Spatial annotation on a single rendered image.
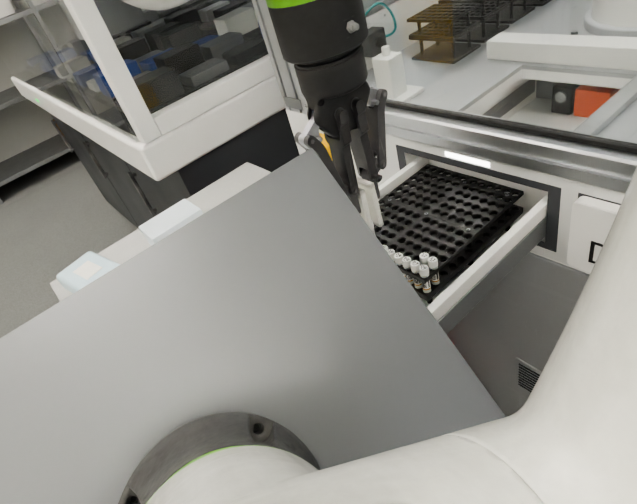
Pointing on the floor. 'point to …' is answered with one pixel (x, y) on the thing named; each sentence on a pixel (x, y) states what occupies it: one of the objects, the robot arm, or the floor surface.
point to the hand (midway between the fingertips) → (364, 206)
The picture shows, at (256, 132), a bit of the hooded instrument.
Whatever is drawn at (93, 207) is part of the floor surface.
